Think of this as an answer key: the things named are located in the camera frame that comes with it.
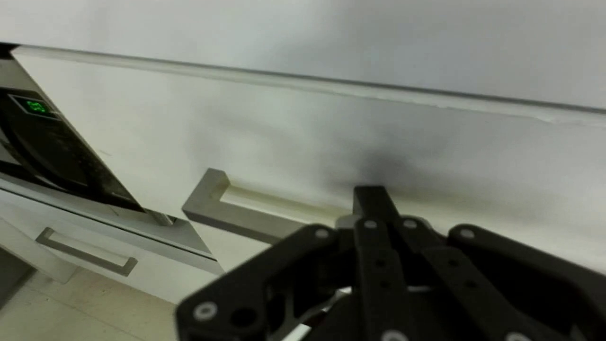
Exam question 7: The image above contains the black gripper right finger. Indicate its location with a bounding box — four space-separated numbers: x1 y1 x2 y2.
387 216 606 341

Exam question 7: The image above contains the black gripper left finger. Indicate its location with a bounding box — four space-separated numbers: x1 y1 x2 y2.
174 184 407 341

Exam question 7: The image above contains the white drawer under microwave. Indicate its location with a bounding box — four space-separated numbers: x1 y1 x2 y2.
0 182 224 307

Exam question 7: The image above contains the wooden drawer with white front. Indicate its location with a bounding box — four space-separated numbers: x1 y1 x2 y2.
10 44 606 281

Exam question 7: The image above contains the silver bar drawer handle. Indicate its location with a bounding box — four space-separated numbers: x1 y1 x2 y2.
180 167 356 247
34 226 140 279

